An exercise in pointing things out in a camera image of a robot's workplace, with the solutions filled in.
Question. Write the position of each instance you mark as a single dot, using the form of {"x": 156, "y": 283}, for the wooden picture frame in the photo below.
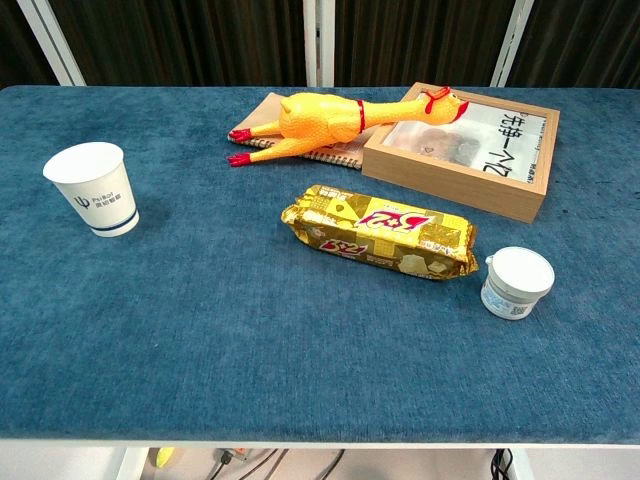
{"x": 465, "y": 165}

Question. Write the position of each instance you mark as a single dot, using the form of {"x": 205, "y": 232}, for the white paper cup blue stripe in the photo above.
{"x": 95, "y": 185}

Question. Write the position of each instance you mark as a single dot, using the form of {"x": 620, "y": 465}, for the white table leg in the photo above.
{"x": 132, "y": 464}

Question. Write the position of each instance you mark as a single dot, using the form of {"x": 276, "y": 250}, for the yellow rubber chicken toy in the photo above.
{"x": 320, "y": 125}

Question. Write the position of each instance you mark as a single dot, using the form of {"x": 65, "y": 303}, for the blue table cloth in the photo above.
{"x": 250, "y": 325}

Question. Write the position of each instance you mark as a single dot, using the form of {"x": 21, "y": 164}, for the white frame post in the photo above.
{"x": 318, "y": 42}
{"x": 510, "y": 42}
{"x": 52, "y": 40}

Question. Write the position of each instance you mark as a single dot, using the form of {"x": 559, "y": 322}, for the gold biscuit packet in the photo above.
{"x": 380, "y": 232}

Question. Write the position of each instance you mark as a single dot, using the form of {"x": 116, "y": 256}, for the small white plastic jar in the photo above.
{"x": 517, "y": 282}

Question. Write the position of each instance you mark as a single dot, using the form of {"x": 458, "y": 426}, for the brown spiral notebook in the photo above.
{"x": 345, "y": 150}

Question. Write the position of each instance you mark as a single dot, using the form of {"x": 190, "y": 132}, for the yellow object under table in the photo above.
{"x": 164, "y": 456}

